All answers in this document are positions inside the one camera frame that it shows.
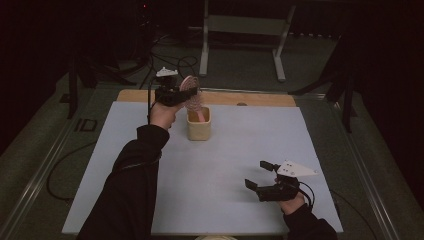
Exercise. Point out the black rectangular floor frame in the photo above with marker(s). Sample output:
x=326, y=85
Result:
x=80, y=125

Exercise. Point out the pink hair brush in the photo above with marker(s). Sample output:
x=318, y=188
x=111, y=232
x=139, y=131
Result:
x=191, y=85

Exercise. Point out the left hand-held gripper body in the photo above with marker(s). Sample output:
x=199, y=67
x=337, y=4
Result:
x=168, y=94

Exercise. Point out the person's right hand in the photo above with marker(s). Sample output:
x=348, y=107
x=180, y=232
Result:
x=293, y=206

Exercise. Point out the black metal stand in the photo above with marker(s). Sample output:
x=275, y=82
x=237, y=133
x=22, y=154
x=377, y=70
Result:
x=73, y=90
x=348, y=100

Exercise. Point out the white metal stand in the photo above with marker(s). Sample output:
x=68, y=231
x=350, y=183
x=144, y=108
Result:
x=245, y=25

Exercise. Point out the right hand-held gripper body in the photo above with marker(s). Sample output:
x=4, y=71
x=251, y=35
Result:
x=293, y=170

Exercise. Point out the beige square cup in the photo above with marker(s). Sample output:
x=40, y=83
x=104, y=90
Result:
x=199, y=130

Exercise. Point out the white table board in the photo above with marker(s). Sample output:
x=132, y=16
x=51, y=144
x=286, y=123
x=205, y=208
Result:
x=216, y=166

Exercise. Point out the person's left hand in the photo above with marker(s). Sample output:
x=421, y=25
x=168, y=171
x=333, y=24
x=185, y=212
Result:
x=163, y=115

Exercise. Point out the aluminium frame rail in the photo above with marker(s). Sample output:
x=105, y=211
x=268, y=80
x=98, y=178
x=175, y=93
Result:
x=36, y=180
x=363, y=173

